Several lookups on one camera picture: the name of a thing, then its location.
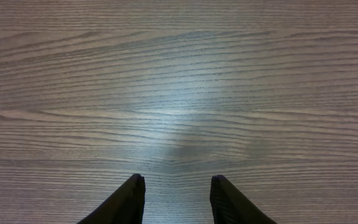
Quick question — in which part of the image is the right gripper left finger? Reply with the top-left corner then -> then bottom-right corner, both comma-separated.
78,174 -> 145,224

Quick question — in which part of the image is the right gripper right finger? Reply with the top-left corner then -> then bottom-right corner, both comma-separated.
209,175 -> 277,224

